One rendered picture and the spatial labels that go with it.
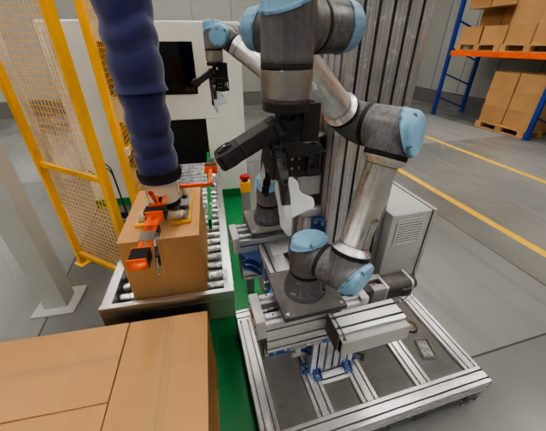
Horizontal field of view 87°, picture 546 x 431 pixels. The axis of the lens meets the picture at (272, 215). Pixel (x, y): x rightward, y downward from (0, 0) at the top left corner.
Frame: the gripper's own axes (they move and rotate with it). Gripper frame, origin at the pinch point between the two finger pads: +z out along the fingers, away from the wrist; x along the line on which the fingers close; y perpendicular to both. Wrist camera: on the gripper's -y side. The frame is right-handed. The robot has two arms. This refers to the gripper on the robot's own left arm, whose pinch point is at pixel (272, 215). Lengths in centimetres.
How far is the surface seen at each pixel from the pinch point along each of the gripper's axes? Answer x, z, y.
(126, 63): 102, -20, -34
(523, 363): 19, 152, 176
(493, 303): 64, 152, 202
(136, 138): 106, 12, -38
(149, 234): 67, 42, -35
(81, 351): 61, 98, -77
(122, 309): 78, 93, -60
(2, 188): 152, 48, -126
